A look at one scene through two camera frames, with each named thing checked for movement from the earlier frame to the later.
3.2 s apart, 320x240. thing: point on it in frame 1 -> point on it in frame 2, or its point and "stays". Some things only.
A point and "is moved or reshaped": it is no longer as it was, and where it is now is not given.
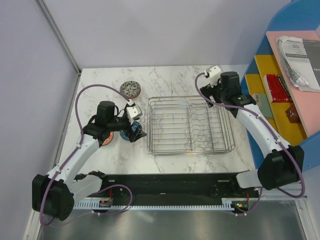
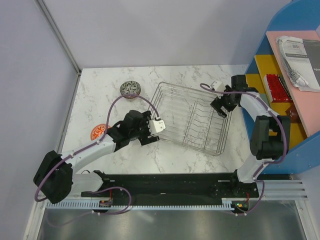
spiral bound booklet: [301, 59] stays
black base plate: [171, 187] stays
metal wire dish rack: [185, 125] is moved or reshaped
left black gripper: [137, 135] -> [144, 139]
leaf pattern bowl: [131, 89] stays
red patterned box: [276, 89] stays
